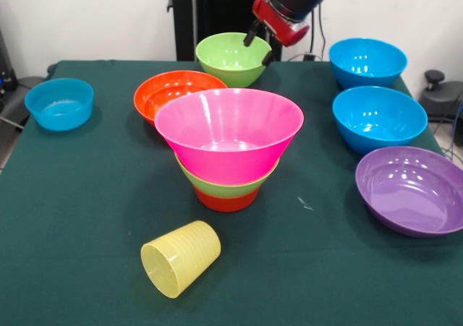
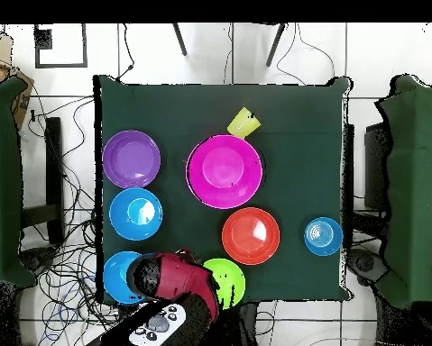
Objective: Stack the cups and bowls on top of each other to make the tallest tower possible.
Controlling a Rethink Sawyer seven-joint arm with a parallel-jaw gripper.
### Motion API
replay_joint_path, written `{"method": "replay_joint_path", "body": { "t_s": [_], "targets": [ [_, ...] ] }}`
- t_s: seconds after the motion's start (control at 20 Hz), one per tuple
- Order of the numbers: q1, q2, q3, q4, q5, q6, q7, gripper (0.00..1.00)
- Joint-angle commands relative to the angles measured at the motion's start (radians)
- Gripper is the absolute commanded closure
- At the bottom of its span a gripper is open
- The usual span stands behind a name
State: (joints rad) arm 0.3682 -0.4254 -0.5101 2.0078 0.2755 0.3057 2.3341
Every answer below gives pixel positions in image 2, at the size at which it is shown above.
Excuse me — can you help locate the black tripod leg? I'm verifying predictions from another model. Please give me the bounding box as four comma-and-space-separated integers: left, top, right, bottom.
265, 23, 288, 68
171, 23, 188, 57

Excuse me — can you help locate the large orange-red bowl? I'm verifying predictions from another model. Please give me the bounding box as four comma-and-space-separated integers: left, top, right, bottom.
221, 206, 281, 267

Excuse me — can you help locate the green bowl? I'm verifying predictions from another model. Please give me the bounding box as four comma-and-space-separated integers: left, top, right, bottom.
202, 258, 246, 310

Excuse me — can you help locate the purple bowl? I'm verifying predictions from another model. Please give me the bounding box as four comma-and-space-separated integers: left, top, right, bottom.
102, 130, 162, 189

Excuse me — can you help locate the yellow plastic cup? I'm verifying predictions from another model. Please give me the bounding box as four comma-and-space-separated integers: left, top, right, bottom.
226, 106, 262, 140

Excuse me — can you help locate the black box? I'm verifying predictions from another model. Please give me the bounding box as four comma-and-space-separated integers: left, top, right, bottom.
363, 122, 390, 214

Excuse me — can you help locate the large blue bowl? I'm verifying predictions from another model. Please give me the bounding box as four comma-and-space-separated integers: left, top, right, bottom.
108, 187, 164, 241
102, 250, 146, 305

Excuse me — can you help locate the long black bar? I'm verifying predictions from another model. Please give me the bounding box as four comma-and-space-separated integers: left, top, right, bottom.
44, 116, 65, 246

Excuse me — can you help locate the large pink bowl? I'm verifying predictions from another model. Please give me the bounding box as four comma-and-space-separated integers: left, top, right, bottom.
185, 134, 264, 211

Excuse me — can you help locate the dark green tablecloth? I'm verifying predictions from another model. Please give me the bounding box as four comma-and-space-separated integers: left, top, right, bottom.
93, 74, 352, 304

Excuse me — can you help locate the green covered side table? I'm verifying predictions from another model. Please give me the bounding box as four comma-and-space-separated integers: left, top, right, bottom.
375, 74, 432, 309
0, 77, 36, 287

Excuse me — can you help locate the small blue bowl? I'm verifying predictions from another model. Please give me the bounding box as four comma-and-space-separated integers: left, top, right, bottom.
304, 216, 344, 257

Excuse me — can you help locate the black stand with knob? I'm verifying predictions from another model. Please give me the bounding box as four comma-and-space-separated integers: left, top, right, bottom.
18, 246, 60, 277

